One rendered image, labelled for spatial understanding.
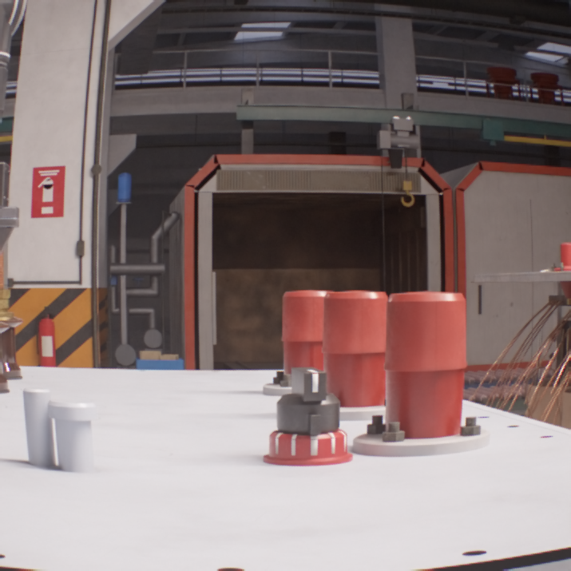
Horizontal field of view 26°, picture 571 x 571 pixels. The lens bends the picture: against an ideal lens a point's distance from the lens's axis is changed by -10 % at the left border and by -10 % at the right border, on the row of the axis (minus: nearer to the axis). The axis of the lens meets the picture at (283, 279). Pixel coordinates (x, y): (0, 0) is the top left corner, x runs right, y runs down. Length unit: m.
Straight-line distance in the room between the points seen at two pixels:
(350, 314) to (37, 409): 0.52
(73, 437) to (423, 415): 0.31
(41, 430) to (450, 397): 0.35
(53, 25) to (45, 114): 0.92
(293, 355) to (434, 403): 0.67
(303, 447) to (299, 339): 0.71
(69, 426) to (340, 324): 0.53
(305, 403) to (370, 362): 0.39
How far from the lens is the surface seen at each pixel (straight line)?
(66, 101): 11.78
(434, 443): 1.07
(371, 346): 1.41
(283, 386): 1.73
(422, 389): 1.09
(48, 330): 11.51
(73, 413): 0.95
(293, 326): 1.74
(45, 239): 11.67
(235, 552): 0.67
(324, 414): 1.04
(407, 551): 0.66
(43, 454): 0.98
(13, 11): 1.42
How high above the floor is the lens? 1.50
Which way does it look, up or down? level
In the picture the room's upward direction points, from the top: straight up
